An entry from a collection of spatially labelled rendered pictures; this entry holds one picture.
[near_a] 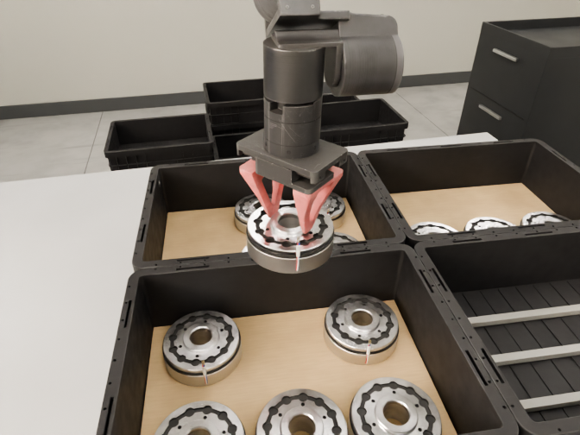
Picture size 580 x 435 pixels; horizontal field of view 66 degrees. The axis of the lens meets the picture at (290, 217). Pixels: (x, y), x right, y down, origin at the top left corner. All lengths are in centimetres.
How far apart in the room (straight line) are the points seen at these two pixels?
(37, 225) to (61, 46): 264
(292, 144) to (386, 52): 12
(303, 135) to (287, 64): 7
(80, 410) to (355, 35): 66
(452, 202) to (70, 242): 85
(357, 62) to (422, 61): 381
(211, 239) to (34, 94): 319
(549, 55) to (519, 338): 143
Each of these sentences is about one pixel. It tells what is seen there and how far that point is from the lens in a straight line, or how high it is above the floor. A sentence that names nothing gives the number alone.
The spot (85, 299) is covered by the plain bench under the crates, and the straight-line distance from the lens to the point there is 98.
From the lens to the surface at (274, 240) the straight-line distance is 51.
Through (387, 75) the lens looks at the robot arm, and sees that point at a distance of 44.
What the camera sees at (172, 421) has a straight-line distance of 57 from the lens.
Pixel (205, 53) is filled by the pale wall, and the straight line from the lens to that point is 371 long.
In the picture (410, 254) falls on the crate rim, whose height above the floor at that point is 93.
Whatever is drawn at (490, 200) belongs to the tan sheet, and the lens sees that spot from 102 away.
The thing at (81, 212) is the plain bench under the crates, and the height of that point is 70.
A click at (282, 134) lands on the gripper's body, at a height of 116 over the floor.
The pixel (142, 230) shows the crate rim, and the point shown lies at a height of 93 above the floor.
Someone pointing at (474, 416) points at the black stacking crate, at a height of 88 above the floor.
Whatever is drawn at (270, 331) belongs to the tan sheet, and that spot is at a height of 83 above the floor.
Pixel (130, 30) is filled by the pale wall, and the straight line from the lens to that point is 368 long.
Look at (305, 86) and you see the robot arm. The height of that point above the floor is 120.
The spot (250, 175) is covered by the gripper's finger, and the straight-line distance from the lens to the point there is 48.
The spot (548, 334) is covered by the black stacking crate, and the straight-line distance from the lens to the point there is 77.
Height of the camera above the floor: 134
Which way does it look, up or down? 35 degrees down
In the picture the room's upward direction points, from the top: straight up
